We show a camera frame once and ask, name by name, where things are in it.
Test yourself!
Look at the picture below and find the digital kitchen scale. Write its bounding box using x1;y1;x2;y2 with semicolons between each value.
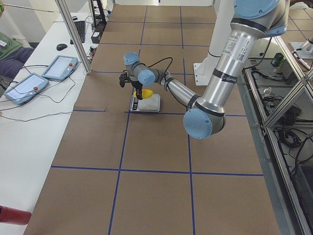
129;94;160;113

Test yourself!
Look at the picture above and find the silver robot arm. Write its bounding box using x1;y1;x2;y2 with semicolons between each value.
119;0;290;139

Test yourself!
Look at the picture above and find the aluminium frame post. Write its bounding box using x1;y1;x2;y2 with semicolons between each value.
55;0;91;74

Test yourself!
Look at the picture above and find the black computer mouse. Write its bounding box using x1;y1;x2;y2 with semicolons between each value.
56;44;67;51

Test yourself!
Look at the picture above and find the seated person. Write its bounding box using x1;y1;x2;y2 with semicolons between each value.
0;33;34;79

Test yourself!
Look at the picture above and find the near blue teach pendant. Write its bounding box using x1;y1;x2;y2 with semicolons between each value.
4;73;49;105

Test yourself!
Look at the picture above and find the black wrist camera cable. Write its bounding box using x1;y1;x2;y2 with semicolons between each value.
148;57;173;76

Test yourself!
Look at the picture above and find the far blue teach pendant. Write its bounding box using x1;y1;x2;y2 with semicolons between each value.
42;55;78;81

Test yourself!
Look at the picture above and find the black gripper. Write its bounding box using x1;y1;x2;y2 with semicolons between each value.
128;75;143;100

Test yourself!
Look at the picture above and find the blue teach pendant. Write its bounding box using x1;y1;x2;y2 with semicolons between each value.
4;73;49;105
42;55;78;81

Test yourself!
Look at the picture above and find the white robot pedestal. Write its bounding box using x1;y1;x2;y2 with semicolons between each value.
194;0;234;86

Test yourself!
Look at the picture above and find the red cylinder bottle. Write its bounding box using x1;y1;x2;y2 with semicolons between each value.
0;206;32;225

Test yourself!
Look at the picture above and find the yellow mango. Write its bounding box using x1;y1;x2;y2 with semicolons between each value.
134;89;154;99

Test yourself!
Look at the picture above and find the black keyboard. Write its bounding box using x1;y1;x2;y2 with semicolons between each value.
74;21;86;43

